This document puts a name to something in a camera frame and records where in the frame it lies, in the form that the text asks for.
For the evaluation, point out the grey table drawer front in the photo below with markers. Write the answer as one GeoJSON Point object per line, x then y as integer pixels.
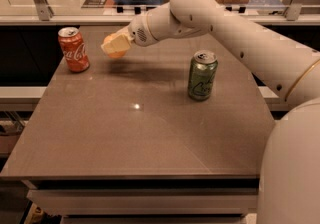
{"type": "Point", "coordinates": [143, 202]}

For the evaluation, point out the orange fruit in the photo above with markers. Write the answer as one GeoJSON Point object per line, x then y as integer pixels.
{"type": "Point", "coordinates": [115, 45]}

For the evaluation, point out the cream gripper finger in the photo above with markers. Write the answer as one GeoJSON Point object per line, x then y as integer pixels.
{"type": "Point", "coordinates": [124, 30]}
{"type": "Point", "coordinates": [128, 37]}

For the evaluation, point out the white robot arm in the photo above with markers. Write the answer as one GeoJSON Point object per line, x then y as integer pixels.
{"type": "Point", "coordinates": [289, 189]}

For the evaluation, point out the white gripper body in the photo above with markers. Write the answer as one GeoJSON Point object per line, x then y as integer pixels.
{"type": "Point", "coordinates": [138, 33]}

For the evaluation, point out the red coca-cola can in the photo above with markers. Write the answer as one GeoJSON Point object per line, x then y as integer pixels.
{"type": "Point", "coordinates": [73, 49]}

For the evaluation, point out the green soda can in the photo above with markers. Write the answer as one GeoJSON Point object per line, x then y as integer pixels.
{"type": "Point", "coordinates": [202, 72]}

